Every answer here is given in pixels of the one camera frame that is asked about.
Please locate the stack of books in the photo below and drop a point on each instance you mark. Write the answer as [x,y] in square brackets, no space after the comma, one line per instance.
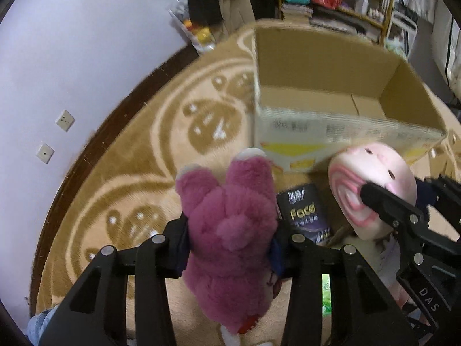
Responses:
[296,11]

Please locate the wooden shelf unit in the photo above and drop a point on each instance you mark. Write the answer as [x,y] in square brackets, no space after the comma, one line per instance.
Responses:
[368,18]

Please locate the magenta plush bear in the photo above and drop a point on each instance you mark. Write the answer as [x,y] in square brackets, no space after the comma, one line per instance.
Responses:
[231,225]

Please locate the open cardboard box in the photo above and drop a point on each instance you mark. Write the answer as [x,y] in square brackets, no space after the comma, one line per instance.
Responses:
[318,93]

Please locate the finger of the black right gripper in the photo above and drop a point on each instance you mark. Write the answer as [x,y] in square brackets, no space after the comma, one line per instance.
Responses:
[443,194]
[391,209]

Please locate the black Face tissue pack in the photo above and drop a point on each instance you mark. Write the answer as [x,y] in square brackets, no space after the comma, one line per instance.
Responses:
[301,207]

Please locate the lower white wall socket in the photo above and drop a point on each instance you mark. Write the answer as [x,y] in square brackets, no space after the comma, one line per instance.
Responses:
[45,153]

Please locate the pink round plush pillow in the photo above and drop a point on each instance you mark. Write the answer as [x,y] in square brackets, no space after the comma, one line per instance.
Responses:
[361,177]

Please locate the white rolling cart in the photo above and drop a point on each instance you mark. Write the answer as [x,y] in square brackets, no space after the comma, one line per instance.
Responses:
[402,30]

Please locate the white wall socket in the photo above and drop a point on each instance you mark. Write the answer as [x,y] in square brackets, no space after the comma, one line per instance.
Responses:
[65,120]
[45,153]

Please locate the clear plastic bag of toys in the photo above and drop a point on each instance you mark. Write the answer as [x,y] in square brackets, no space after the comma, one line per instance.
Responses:
[199,36]

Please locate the beige hanging trousers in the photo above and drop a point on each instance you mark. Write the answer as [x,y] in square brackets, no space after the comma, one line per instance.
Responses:
[236,14]

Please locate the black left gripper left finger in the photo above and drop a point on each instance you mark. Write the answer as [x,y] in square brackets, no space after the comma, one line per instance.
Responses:
[94,310]

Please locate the green tissue pack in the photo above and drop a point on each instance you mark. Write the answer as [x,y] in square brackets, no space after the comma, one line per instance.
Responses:
[326,292]

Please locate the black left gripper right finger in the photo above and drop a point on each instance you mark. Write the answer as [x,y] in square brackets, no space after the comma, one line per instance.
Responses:
[363,312]

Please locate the upper white wall socket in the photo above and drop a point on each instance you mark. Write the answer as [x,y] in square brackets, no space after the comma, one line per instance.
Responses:
[65,120]

